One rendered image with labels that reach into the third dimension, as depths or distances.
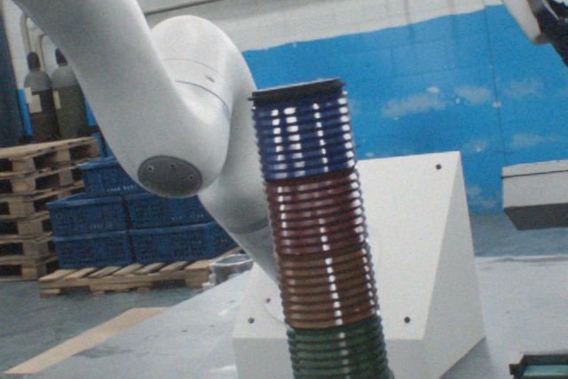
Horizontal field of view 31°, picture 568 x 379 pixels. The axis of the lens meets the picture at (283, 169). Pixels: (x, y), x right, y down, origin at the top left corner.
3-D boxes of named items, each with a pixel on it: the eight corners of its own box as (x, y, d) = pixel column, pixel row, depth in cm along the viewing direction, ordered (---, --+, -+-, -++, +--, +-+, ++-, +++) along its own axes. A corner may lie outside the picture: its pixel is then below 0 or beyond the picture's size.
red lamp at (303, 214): (382, 229, 64) (372, 158, 64) (349, 252, 59) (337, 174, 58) (295, 236, 67) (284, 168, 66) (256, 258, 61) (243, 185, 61)
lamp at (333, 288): (393, 299, 65) (382, 229, 64) (361, 327, 59) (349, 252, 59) (306, 303, 67) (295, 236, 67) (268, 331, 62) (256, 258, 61)
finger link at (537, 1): (524, -17, 89) (564, 33, 89) (510, -13, 82) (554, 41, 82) (535, -26, 89) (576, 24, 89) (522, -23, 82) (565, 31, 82)
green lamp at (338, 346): (403, 367, 65) (393, 299, 65) (373, 402, 60) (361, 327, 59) (317, 369, 68) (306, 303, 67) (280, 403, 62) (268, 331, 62)
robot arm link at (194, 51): (210, 242, 130) (99, 130, 114) (223, 132, 142) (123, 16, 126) (295, 219, 125) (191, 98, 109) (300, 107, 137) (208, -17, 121)
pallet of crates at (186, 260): (263, 255, 672) (243, 136, 663) (208, 287, 599) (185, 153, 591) (108, 266, 720) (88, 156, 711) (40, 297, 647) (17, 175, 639)
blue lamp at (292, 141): (372, 158, 64) (361, 86, 63) (337, 174, 58) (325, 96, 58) (284, 168, 66) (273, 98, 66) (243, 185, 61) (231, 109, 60)
